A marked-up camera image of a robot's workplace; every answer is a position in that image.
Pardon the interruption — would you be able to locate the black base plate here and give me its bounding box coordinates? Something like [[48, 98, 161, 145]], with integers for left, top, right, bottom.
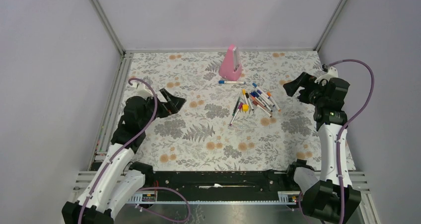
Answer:
[[144, 169, 300, 202]]

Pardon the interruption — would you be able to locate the blue capped white marker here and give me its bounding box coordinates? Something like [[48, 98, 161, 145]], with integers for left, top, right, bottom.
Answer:
[[218, 80, 246, 84]]

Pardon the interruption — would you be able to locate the yellow cube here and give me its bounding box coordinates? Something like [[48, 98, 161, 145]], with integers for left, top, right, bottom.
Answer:
[[242, 104, 249, 112]]

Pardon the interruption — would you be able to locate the magenta capped white marker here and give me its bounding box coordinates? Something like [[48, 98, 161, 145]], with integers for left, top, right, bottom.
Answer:
[[229, 102, 243, 126]]

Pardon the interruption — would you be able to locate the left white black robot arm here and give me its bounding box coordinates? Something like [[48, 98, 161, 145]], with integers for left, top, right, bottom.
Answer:
[[62, 88, 186, 224]]

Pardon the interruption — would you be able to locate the dark green marker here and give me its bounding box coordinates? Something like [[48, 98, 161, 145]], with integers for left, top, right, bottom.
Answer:
[[232, 96, 241, 116]]

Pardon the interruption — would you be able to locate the red brown capped marker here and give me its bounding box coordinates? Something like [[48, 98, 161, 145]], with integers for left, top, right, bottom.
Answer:
[[252, 100, 272, 118]]

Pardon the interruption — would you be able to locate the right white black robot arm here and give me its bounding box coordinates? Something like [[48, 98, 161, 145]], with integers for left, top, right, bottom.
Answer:
[[283, 72, 361, 224]]

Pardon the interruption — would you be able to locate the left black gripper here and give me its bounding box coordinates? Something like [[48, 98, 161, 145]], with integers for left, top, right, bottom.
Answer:
[[140, 88, 186, 129]]

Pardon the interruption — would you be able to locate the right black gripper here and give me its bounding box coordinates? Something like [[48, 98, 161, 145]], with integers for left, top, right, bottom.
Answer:
[[282, 72, 328, 107]]

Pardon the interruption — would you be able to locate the floral table mat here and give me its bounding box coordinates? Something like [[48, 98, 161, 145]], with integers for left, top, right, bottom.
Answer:
[[128, 51, 322, 171]]

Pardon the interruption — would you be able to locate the pink metronome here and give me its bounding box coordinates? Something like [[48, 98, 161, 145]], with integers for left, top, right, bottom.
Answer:
[[218, 44, 243, 81]]

